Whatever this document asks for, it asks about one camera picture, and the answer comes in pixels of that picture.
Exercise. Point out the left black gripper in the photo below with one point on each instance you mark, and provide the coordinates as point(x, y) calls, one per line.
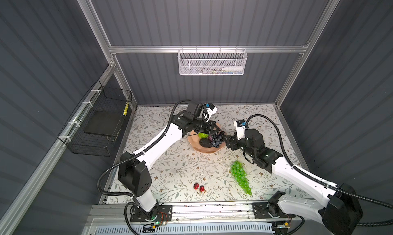
point(209, 130)

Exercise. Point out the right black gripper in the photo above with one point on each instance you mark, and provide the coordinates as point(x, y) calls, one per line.
point(232, 140)

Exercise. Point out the bright green round fruit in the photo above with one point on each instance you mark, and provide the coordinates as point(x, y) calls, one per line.
point(203, 135)

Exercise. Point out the pink faceted fruit bowl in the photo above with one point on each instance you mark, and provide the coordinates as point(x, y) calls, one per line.
point(193, 139)

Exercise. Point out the green grape bunch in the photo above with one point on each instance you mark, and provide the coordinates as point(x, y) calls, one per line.
point(240, 176)

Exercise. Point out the dark purple grape bunch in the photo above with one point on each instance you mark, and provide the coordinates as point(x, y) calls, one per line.
point(216, 139)

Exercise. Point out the red cherry pair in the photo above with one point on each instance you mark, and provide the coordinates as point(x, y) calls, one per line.
point(199, 188)

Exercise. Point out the dark avocado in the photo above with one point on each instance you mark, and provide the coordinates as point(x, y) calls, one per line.
point(205, 143)

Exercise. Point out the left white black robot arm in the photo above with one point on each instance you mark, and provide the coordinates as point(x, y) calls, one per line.
point(134, 173)

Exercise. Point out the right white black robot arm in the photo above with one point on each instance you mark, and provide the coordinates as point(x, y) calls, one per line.
point(338, 212)

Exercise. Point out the floral table mat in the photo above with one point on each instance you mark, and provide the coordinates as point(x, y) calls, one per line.
point(180, 167)

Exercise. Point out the white marker in basket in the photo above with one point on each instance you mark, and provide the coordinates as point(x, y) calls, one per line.
point(233, 69)

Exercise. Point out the yellow tag on basket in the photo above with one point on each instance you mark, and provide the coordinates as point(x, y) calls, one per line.
point(125, 111)

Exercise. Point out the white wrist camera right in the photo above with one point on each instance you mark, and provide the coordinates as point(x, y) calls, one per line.
point(240, 126)

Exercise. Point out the white wire mesh basket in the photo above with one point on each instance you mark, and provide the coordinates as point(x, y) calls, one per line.
point(210, 61)

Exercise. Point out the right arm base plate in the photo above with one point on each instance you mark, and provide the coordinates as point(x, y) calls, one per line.
point(265, 210)

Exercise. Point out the aluminium front rail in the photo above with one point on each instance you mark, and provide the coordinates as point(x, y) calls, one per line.
point(226, 210)

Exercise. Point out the black wire basket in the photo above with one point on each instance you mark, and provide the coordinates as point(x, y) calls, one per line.
point(99, 126)

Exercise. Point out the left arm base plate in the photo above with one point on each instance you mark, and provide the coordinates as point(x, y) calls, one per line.
point(158, 213)

